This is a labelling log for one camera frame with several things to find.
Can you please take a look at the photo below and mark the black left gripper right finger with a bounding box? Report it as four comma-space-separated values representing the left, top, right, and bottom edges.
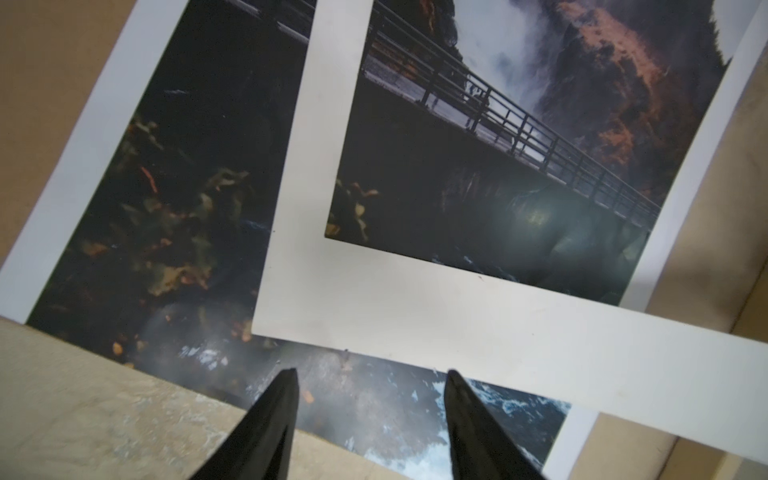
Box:
444, 370, 544, 480

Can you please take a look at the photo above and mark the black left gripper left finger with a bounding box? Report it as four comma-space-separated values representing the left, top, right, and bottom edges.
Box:
191, 368, 299, 480

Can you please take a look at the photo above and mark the colour landscape photo underneath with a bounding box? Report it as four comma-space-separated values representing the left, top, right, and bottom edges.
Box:
0, 0, 768, 480

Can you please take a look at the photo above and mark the black white landscape photo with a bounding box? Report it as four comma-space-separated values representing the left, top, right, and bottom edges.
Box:
253, 1, 767, 462

